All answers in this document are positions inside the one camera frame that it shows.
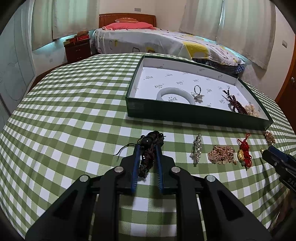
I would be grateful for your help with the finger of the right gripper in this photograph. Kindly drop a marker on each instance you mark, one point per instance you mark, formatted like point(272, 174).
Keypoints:
point(281, 155)
point(271, 159)

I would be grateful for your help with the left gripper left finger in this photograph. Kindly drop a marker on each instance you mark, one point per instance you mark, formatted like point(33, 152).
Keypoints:
point(88, 209)

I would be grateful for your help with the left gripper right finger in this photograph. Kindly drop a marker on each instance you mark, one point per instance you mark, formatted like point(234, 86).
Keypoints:
point(206, 209)

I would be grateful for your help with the gold pearl cluster brooch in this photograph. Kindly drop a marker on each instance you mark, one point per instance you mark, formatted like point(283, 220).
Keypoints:
point(269, 138)

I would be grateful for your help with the red knot gold coin charm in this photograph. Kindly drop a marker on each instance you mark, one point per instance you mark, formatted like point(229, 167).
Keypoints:
point(243, 154)

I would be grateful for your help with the silver rhinestone hair clip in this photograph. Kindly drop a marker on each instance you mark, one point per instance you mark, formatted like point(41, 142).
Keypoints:
point(196, 149)

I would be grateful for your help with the white jade bangle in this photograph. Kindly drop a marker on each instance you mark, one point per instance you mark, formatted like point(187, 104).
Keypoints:
point(173, 92)

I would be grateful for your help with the wooden door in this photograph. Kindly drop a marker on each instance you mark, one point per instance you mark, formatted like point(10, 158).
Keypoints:
point(287, 96)

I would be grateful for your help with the green white checkered tablecloth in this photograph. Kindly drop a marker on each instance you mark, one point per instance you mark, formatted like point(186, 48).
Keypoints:
point(75, 122)

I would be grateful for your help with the right white curtain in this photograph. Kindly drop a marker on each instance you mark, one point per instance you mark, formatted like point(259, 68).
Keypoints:
point(246, 27)

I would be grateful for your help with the white curtain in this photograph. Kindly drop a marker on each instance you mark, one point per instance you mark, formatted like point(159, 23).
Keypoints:
point(53, 20)
point(246, 27)

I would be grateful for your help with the green shallow cardboard box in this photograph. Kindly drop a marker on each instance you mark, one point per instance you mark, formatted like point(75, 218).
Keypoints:
point(220, 99)

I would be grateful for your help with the glass sliding wardrobe door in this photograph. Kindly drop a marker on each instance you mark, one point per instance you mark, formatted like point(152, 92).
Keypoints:
point(17, 68)

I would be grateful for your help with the dark wooden nightstand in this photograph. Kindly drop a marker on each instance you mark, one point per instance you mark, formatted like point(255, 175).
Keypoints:
point(77, 51)

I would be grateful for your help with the red boxes on nightstand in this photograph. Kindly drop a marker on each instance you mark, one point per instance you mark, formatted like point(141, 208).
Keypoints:
point(80, 36)

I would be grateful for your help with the bed with patterned sheet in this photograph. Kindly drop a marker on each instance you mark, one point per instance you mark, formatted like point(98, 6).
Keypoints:
point(195, 48)

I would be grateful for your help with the pink pillow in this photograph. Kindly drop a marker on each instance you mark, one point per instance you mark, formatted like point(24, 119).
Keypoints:
point(128, 26)

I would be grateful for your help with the left white curtain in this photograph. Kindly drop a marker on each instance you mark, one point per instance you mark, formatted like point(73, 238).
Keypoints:
point(53, 20)

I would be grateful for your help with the wooden headboard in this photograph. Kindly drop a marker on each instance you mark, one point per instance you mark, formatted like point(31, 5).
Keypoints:
point(109, 18)

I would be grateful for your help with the orange patterned pillow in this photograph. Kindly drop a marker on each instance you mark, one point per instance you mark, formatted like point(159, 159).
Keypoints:
point(126, 20)

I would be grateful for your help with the wall light switch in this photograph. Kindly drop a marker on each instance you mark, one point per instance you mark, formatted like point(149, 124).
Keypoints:
point(284, 43)

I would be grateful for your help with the wall power socket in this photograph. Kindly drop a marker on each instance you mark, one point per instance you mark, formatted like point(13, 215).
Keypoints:
point(137, 9)

